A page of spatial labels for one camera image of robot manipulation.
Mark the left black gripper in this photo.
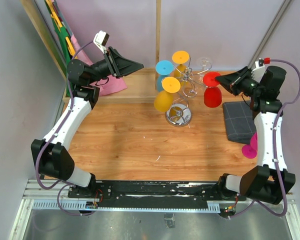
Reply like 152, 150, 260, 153
87, 46, 144, 85

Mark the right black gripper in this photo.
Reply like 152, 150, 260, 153
215, 66, 263, 98

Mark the red plastic wine glass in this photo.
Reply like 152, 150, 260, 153
202, 71, 222, 108

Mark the clear wine glass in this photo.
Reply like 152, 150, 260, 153
197, 57, 213, 75

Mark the blue plastic wine glass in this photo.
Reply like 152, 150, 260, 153
155, 60, 174, 92

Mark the yellow wine glass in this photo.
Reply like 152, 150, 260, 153
153, 76, 181, 112
172, 50, 190, 78

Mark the magenta plastic wine glass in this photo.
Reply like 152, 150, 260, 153
241, 133, 258, 159

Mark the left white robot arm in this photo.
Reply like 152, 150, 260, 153
31, 46, 144, 198

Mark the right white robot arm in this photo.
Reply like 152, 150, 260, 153
215, 65, 296, 205

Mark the chrome wine glass rack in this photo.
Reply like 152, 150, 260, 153
165, 60, 208, 127

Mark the pink garment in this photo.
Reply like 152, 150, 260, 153
76, 49, 128, 96

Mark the grey folded cloth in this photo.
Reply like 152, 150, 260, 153
222, 101, 256, 145

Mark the yellow clothes hanger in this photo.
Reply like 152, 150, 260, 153
45, 0, 76, 58

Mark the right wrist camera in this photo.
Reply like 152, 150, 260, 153
251, 58, 266, 82

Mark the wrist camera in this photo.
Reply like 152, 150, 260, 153
93, 30, 110, 54
251, 58, 266, 82

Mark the wooden clothes rack frame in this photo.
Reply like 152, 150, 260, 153
21, 0, 158, 104

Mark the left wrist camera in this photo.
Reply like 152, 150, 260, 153
93, 30, 110, 54

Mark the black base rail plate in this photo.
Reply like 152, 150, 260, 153
68, 180, 246, 213

